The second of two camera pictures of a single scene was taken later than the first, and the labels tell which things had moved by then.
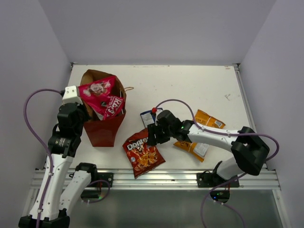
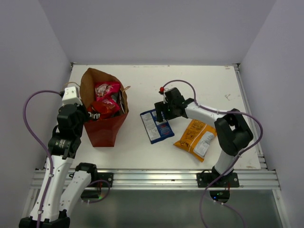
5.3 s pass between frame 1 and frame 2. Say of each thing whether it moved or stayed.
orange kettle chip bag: stayed
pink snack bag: moved
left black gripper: stayed
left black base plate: stayed
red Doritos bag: moved
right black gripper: moved
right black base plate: stayed
